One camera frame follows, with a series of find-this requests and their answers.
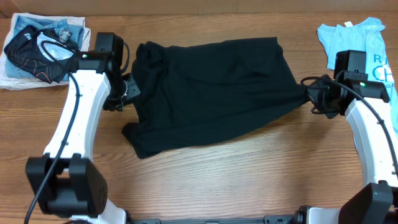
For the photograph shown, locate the folded black patterned shirt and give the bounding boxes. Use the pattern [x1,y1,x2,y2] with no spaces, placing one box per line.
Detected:
[4,25,79,83]

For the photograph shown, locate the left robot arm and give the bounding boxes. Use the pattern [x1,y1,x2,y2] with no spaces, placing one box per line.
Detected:
[24,32,140,224]

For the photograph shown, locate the black t-shirt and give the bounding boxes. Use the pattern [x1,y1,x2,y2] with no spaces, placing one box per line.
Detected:
[122,37,308,159]

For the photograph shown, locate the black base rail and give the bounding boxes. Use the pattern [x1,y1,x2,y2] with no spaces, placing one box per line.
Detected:
[130,215,294,224]

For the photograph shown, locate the folded blue jeans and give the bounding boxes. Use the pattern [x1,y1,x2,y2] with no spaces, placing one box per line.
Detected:
[5,15,85,82]

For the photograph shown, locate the folded beige cloth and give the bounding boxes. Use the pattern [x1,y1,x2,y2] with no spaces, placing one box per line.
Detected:
[1,13,91,90]

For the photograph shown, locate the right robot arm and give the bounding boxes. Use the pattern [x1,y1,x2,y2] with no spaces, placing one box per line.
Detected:
[291,50,397,224]

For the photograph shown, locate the light blue t-shirt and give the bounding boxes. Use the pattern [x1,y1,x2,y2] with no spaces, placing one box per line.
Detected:
[317,17,397,131]

